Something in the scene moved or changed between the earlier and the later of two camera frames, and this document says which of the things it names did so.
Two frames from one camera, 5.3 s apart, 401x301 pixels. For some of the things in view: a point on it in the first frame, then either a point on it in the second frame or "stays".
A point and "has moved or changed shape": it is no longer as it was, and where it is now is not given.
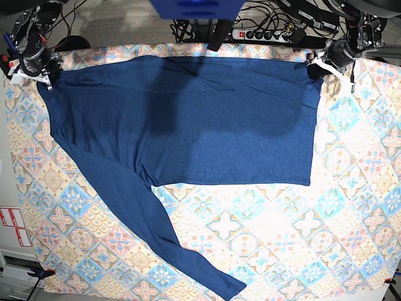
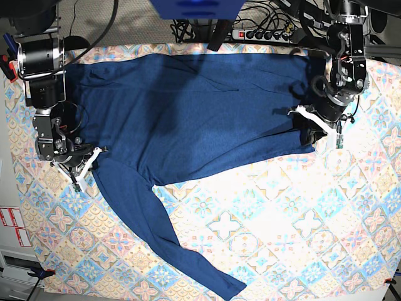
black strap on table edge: x=222 y=29 stays
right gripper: x=335 y=56 -> x=323 y=111
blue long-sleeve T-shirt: x=168 y=120 has moved or changed shape
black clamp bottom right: x=390 y=281 stays
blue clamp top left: x=10 y=42 stays
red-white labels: x=12 y=217 stays
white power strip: x=249 y=35 stays
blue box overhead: x=197 y=9 stays
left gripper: x=36 y=64 -> x=79 y=159
